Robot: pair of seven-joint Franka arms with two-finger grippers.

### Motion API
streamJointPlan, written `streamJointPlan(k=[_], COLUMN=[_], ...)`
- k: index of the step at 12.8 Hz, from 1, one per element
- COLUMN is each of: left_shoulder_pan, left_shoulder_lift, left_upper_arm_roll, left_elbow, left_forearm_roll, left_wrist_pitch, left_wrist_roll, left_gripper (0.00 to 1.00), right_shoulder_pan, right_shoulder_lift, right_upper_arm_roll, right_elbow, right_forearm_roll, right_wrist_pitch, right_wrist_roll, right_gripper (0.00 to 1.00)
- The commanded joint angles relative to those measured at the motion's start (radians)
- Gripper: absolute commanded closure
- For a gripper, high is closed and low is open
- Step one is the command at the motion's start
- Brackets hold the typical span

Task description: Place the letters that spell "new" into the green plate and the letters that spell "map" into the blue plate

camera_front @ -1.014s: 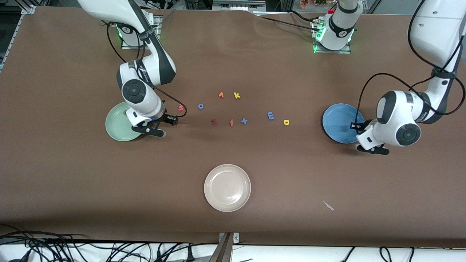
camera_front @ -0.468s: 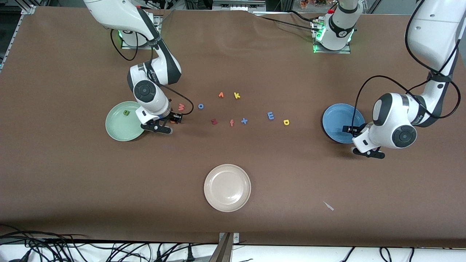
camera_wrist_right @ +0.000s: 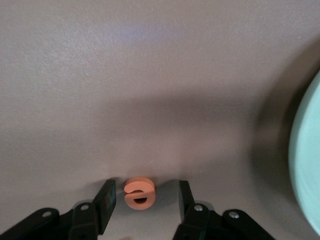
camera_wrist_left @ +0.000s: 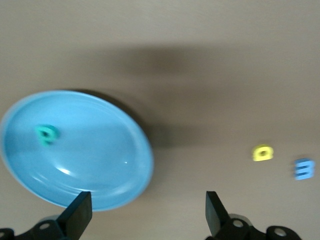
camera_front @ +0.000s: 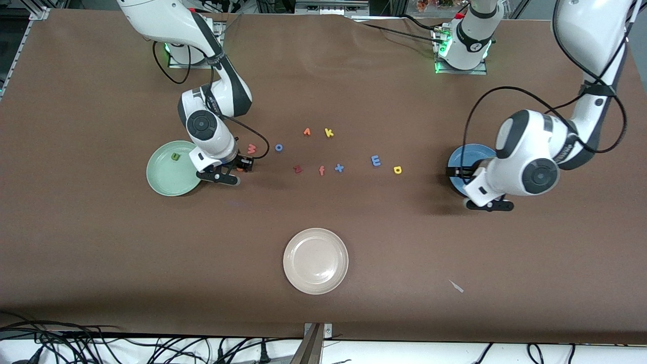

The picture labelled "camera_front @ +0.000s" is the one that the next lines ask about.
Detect green plate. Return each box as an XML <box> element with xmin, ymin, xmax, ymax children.
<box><xmin>146</xmin><ymin>141</ymin><xmax>203</xmax><ymax>197</ymax></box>

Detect black cable on table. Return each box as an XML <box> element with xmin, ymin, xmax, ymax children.
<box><xmin>354</xmin><ymin>20</ymin><xmax>440</xmax><ymax>45</ymax></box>
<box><xmin>402</xmin><ymin>14</ymin><xmax>439</xmax><ymax>33</ymax></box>

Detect aluminium frame post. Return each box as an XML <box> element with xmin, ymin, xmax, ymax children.
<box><xmin>28</xmin><ymin>0</ymin><xmax>51</xmax><ymax>21</ymax></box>

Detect blue plate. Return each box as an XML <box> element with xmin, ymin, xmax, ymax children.
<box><xmin>447</xmin><ymin>144</ymin><xmax>498</xmax><ymax>198</ymax></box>

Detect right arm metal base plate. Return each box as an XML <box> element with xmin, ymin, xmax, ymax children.
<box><xmin>167</xmin><ymin>20</ymin><xmax>223</xmax><ymax>69</ymax></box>

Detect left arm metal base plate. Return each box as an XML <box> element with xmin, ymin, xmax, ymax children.
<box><xmin>435</xmin><ymin>25</ymin><xmax>488</xmax><ymax>75</ymax></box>

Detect grey metal box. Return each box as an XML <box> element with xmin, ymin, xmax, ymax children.
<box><xmin>295</xmin><ymin>0</ymin><xmax>369</xmax><ymax>16</ymax></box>

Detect small metal bracket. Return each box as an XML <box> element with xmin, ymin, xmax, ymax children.
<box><xmin>303</xmin><ymin>323</ymin><xmax>333</xmax><ymax>340</ymax></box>

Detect colourful background objects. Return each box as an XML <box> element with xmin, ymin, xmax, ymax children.
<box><xmin>415</xmin><ymin>0</ymin><xmax>455</xmax><ymax>12</ymax></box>

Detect aluminium profile bar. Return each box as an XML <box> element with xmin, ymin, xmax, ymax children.
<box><xmin>290</xmin><ymin>324</ymin><xmax>325</xmax><ymax>364</ymax></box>

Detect beige plate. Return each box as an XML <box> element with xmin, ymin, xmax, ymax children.
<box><xmin>283</xmin><ymin>228</ymin><xmax>349</xmax><ymax>295</ymax></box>

